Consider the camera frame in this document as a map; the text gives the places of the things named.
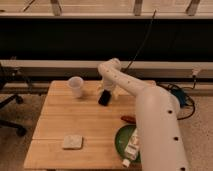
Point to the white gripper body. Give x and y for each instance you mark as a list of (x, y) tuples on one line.
[(108, 85)]

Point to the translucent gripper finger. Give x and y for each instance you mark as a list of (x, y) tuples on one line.
[(100, 88), (115, 93)]

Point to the black eraser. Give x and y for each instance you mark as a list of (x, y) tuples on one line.
[(104, 98)]

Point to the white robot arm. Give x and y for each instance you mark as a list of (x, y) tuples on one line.
[(156, 109)]

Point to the white sponge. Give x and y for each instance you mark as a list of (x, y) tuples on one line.
[(72, 142)]

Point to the red chili pepper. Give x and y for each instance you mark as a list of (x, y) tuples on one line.
[(128, 119)]

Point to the green plate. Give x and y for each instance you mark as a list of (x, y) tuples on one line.
[(124, 133)]

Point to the white bottle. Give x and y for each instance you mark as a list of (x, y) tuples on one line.
[(130, 148)]

